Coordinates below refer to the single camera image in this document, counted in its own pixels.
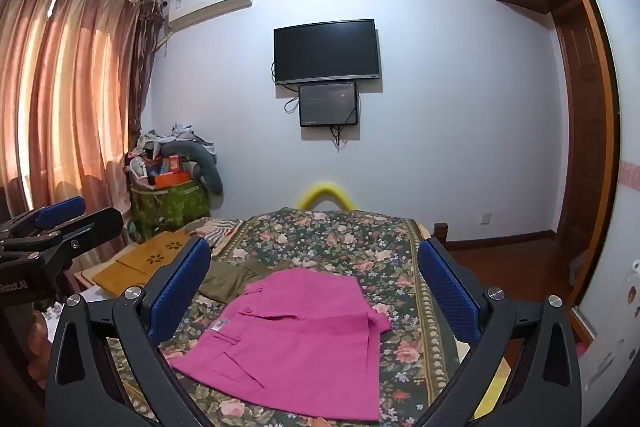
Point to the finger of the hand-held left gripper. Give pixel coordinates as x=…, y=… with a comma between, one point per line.
x=97, y=224
x=60, y=210

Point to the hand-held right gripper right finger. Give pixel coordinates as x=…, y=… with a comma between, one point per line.
x=445, y=288

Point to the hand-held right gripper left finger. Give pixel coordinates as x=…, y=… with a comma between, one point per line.
x=180, y=288

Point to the pink pants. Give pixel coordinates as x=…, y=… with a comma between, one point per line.
x=300, y=347

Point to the olive green pants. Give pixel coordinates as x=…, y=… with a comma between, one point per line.
x=225, y=279

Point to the person's left hand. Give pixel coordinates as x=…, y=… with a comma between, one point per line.
x=39, y=342

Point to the striped cloth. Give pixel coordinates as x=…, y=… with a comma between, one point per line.
x=220, y=229

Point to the green patterned storage box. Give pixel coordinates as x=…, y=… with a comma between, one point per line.
x=170, y=207

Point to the orange box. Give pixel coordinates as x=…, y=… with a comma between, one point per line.
x=172, y=180

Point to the red box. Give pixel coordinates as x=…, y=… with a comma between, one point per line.
x=175, y=163

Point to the pink curtain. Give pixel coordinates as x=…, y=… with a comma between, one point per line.
x=75, y=107

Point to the floral bedspread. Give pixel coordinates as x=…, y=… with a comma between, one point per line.
x=350, y=242

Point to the pile of grey clothes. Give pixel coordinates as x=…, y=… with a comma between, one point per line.
x=172, y=137

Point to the grey long pillow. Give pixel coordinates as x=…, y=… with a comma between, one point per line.
x=210, y=172

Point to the yellow foam tube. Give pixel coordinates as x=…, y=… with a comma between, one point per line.
x=325, y=188

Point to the white wardrobe door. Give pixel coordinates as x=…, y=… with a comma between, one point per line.
x=612, y=287

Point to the brown wooden door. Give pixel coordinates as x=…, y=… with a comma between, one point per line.
x=582, y=132

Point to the white air conditioner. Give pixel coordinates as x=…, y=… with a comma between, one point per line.
x=210, y=4

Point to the wooden bed post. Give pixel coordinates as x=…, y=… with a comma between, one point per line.
x=440, y=232

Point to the white wall socket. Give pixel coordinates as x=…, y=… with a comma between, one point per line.
x=485, y=218

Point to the small black wall monitor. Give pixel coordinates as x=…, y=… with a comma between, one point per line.
x=327, y=104

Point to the black wall television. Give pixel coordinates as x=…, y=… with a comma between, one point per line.
x=325, y=52

